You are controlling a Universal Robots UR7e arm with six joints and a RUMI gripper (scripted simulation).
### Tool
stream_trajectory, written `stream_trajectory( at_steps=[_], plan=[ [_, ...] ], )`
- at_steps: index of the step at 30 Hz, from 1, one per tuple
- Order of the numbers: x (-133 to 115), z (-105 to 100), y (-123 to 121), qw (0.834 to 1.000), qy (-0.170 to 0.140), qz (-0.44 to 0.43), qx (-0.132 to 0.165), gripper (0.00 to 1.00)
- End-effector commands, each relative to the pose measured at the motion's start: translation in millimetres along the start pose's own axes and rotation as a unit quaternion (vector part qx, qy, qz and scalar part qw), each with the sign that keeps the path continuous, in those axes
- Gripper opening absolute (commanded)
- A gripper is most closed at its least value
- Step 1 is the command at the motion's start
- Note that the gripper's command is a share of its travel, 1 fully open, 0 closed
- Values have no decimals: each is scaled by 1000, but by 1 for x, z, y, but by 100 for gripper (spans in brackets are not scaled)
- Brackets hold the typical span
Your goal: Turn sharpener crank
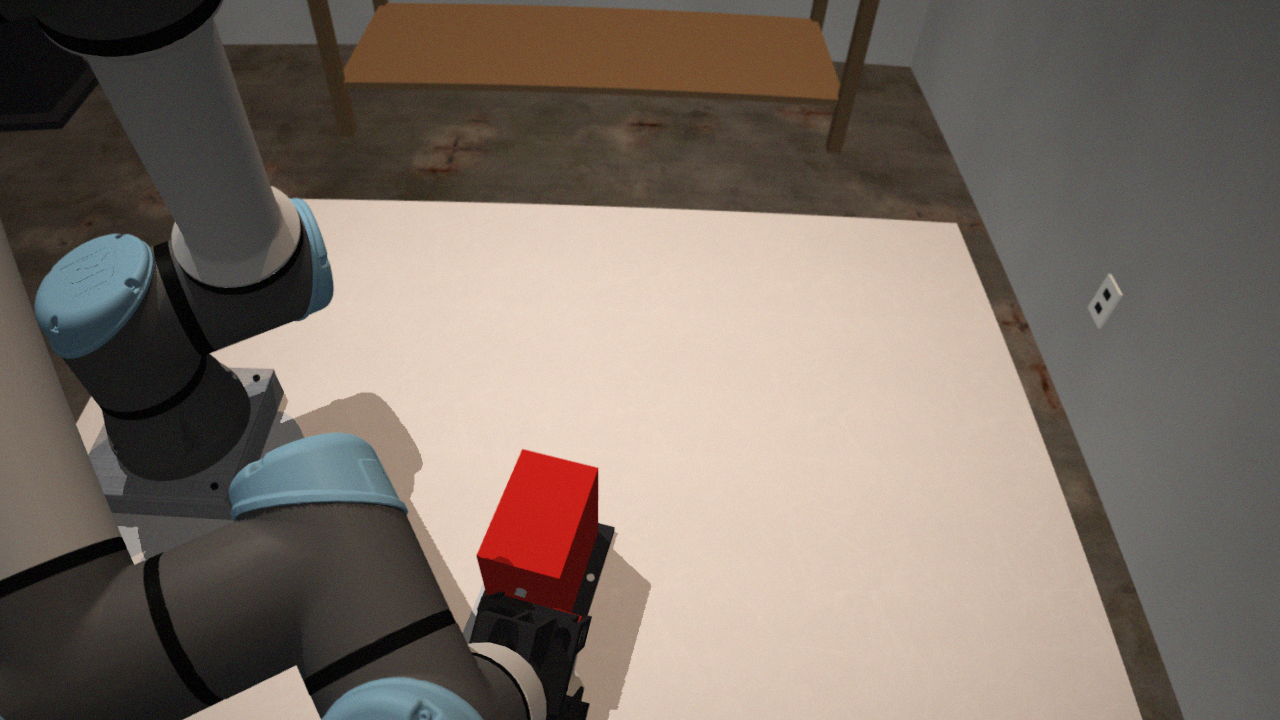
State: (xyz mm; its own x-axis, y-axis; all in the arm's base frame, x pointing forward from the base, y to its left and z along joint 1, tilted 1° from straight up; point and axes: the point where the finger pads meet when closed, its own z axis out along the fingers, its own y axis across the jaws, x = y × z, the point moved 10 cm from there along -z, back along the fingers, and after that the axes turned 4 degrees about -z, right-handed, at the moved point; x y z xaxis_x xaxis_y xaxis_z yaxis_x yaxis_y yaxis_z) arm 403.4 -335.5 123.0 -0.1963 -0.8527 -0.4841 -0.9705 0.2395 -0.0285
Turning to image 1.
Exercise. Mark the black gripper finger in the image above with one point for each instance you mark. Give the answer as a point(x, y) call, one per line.
point(576, 710)

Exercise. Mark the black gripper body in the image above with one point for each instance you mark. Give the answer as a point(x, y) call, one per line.
point(542, 644)

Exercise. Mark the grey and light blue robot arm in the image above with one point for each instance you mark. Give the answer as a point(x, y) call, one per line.
point(321, 568)

